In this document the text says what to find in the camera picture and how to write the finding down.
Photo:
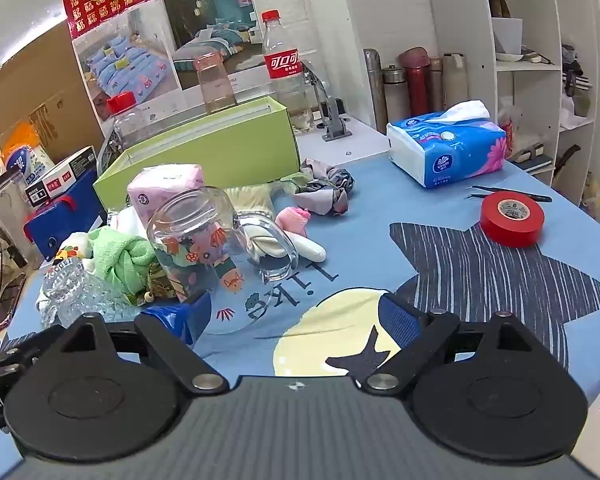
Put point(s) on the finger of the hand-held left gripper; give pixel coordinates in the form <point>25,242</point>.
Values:
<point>35,342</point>

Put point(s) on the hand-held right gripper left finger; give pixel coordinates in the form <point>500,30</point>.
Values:
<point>177,322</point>

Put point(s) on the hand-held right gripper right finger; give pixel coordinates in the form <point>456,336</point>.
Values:
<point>400,322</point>

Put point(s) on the green towel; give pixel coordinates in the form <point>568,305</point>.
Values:
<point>122,260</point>

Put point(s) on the cream printed towel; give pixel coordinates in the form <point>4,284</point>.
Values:
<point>72,252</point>

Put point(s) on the white towel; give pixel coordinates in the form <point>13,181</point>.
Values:
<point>125,221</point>

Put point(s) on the pink floral tissue pack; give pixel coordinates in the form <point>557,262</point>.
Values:
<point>162,185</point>

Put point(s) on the bag of cotton swabs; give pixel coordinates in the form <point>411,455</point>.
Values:
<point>250,200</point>

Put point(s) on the lime green box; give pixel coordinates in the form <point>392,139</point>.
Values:
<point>230,142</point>

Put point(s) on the small patterned pouch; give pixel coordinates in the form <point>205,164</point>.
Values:
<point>157,285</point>

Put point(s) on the cut crystal glass bowl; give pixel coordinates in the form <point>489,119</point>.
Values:
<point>77,292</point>

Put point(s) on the clear floral glass mug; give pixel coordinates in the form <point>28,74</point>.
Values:
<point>200,245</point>

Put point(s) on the white oval pad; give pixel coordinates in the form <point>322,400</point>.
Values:
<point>310,249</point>

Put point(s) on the blue printed tablecloth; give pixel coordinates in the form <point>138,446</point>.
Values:
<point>430,210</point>

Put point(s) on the clear plastic bag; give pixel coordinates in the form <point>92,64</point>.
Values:
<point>7,210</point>

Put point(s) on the blue sealing machine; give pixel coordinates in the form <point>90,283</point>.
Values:
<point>75,210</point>

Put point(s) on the small pink knit cloth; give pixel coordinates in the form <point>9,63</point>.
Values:
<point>292,221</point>

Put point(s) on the red tape roll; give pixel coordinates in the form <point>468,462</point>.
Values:
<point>512,220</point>

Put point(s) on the grey fabric scrunchie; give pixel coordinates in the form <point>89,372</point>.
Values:
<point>325,185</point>

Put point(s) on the black tweezers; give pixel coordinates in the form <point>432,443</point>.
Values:
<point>510,193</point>

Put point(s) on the white boxes red label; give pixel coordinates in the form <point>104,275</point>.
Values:
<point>60,172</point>

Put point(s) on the blue tissue pack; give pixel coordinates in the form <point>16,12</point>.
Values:
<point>445,152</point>

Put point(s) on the blue white packet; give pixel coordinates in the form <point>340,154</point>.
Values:
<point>27,160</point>

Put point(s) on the empty bottle red cap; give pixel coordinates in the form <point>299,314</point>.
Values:
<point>125,120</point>

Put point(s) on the dark notebook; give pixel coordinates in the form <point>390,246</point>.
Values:
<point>530,157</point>

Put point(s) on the grey sealer lever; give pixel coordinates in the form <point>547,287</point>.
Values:
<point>332,110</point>

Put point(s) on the grey thermos flask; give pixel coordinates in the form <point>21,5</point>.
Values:
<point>395,95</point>

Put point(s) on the red thermos flask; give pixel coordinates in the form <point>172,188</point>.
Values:
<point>416,85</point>

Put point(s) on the brown thermos flask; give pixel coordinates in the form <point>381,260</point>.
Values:
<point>436,85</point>

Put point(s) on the cardboard box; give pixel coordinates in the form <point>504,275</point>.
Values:
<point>25,95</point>

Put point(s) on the beige thermos flask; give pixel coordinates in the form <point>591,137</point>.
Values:
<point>454,80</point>

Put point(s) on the white shelf unit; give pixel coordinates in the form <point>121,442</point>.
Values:
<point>535,90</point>

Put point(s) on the clear bottle red label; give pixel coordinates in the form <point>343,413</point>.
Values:
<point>282,65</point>

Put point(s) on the potted plant white pot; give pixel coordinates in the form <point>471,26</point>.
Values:
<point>507,32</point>

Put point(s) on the white sealer base plate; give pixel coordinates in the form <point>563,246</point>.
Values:
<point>365,142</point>

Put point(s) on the bedding wall poster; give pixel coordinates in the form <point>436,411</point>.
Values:
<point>130,60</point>

